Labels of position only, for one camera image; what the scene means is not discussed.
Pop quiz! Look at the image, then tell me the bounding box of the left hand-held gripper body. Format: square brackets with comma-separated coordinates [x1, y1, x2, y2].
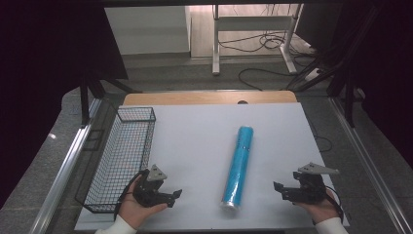
[131, 164, 173, 209]

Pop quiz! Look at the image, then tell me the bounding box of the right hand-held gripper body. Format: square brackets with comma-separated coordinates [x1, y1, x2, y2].
[291, 161, 341, 206]

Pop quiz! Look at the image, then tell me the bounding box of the person's left hand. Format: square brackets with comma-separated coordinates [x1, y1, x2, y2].
[117, 175, 169, 230]

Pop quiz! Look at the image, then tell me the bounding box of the person's right hand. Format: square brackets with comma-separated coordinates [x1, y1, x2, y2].
[293, 190, 342, 225]

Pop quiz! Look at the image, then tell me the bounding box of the white table mat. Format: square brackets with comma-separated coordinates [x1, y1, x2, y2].
[74, 101, 351, 232]

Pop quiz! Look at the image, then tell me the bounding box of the blue foil-wrapped roll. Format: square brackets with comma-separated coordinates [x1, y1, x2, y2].
[220, 125, 255, 212]

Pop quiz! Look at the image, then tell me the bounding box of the black metal stand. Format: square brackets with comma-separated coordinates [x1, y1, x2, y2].
[79, 71, 144, 129]
[325, 69, 366, 129]

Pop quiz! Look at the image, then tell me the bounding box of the white power strip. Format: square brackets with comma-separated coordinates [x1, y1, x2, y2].
[304, 67, 323, 83]

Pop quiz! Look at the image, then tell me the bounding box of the dark curtain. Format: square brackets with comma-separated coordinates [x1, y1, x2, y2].
[293, 2, 413, 170]
[0, 0, 129, 210]

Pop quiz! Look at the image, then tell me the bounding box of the white cabinet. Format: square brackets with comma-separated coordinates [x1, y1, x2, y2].
[103, 5, 192, 57]

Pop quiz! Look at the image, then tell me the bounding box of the left hand-held gripper black cable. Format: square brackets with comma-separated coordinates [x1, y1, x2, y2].
[113, 171, 146, 222]

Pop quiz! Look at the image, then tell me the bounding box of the hand-held gripper black cable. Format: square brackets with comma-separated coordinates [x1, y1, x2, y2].
[113, 171, 146, 222]
[312, 185, 345, 226]

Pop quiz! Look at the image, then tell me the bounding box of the right hand-held gripper black cable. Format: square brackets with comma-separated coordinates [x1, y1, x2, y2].
[312, 185, 345, 226]

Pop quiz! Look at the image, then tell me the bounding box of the black wire basket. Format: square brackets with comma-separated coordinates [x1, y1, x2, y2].
[74, 106, 157, 215]

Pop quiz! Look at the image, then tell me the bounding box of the thin black cable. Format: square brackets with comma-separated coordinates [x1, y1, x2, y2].
[307, 117, 333, 153]

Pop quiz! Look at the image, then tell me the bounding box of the aluminium frame rail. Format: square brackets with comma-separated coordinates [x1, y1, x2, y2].
[28, 97, 103, 234]
[328, 97, 413, 234]

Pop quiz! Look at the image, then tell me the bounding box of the black looped floor cable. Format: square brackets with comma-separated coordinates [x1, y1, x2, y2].
[238, 67, 295, 92]

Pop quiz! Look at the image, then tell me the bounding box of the tangle of black floor cables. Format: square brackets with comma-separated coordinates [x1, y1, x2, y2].
[217, 29, 317, 54]

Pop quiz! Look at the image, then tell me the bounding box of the white metal desk frame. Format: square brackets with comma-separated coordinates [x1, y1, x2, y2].
[211, 3, 305, 77]

